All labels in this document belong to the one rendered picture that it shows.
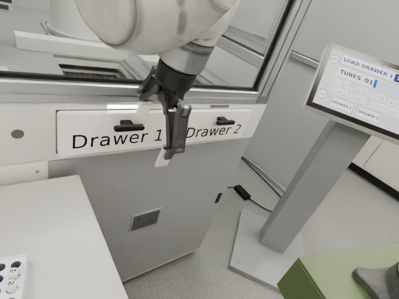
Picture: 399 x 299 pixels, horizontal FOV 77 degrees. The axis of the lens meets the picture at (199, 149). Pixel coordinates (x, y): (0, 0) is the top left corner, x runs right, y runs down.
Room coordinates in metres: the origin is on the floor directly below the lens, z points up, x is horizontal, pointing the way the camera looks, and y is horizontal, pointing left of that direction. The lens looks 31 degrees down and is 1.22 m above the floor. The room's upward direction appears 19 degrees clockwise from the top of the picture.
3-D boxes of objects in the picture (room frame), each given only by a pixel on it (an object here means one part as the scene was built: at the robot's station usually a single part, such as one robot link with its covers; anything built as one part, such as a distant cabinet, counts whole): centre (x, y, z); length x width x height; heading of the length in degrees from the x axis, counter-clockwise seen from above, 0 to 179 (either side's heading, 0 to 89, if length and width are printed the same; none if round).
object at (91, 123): (0.54, 0.20, 0.87); 0.29 x 0.02 x 0.11; 135
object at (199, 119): (0.76, -0.02, 0.87); 0.29 x 0.02 x 0.11; 135
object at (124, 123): (0.52, 0.18, 0.91); 0.07 x 0.04 x 0.01; 135
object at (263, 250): (1.14, -0.62, 0.51); 0.50 x 0.45 x 1.02; 173
